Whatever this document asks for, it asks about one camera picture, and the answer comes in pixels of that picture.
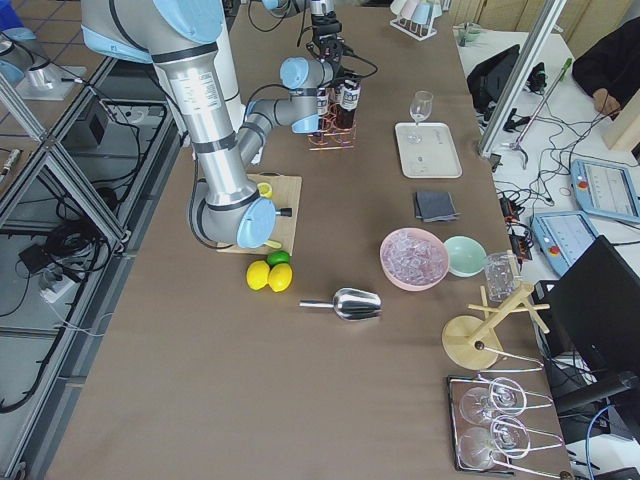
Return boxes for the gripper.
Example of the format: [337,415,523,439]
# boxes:
[309,0,343,50]

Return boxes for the tea bottle carried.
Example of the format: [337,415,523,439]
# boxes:
[334,76,361,130]

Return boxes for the tea bottle in basket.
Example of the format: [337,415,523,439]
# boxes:
[314,88,333,138]

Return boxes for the white cup rack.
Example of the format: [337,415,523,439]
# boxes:
[390,0,443,41]

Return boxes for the upright wine glass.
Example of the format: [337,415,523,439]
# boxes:
[407,91,434,144]

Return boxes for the cream rectangular tray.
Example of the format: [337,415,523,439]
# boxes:
[395,122,462,179]

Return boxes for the black case on desk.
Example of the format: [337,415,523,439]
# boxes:
[467,44,520,113]

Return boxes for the wooden cutting board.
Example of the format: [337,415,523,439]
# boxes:
[219,174,302,255]

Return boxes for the half lemon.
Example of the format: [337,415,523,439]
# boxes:
[257,182,273,199]

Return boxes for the steel muddler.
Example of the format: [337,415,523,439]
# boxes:
[276,207,293,217]

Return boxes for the grey folded cloth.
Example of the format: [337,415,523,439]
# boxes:
[414,191,459,223]

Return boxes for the yellow plastic knife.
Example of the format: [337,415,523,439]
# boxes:
[264,240,282,250]

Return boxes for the green lime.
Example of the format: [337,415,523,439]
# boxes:
[266,250,291,267]

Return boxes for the pink bowl of ice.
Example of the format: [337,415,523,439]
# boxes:
[379,228,450,292]

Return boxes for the yellow lemon right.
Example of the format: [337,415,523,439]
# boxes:
[268,263,293,292]

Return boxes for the yellow lemon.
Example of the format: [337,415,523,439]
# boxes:
[268,263,293,292]
[245,260,271,291]

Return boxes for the yellow lemon left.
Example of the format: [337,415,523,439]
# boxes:
[245,260,271,291]

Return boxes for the mint green bowl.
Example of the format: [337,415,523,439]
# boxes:
[444,236,486,278]

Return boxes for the steel ice scoop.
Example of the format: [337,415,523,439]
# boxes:
[299,287,382,322]

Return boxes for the person at desk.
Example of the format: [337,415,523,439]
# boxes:
[572,17,639,118]

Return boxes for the clear glass tumbler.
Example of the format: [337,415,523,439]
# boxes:
[484,251,517,302]

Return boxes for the blue teach pendant near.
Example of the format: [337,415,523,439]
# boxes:
[531,211,599,276]

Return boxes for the blue teach pendant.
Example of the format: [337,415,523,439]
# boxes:
[531,211,599,276]
[570,159,639,224]

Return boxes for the blue teach pendant far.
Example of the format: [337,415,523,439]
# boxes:
[570,159,639,224]

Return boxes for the wooden mug tree stand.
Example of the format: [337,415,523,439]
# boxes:
[441,251,550,371]

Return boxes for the black monitor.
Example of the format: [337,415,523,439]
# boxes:
[532,234,640,416]

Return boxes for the wine glass lying upper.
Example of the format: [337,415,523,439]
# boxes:
[459,377,553,425]

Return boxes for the wine glass lying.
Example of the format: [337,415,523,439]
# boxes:
[457,415,565,476]
[459,377,553,425]

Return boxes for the black framed glass tray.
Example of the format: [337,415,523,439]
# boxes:
[445,374,571,474]

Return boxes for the wine glass lying lower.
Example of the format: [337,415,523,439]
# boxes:
[457,415,565,476]

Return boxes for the copper wire bottle basket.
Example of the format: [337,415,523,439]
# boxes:
[307,86,356,151]

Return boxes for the aluminium frame post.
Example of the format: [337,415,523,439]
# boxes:
[478,0,566,159]

